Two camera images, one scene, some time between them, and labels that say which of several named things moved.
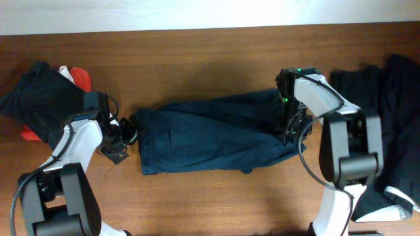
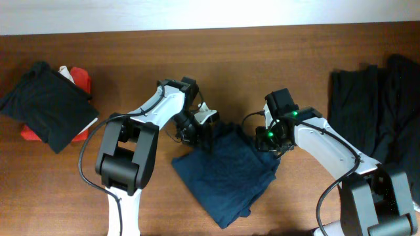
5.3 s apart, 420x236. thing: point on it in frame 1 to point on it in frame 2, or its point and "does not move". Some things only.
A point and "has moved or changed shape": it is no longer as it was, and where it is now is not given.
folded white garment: x=64 y=71 does not move
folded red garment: x=82 y=79 does not move
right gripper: x=296 y=132 to x=262 y=143
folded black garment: x=41 y=101 does not move
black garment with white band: x=391 y=92 does not move
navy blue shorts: x=230 y=133 has moved or changed shape
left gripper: x=112 y=152 to x=197 y=138
